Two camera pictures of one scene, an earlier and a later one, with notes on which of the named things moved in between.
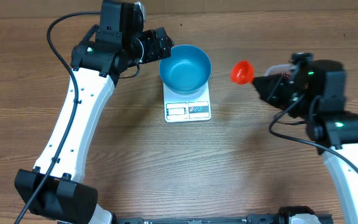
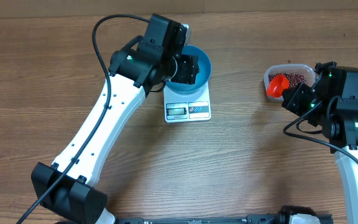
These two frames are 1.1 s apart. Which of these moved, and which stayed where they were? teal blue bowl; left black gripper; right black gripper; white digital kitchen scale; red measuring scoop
Moved: red measuring scoop; left black gripper; right black gripper
Stayed: white digital kitchen scale; teal blue bowl
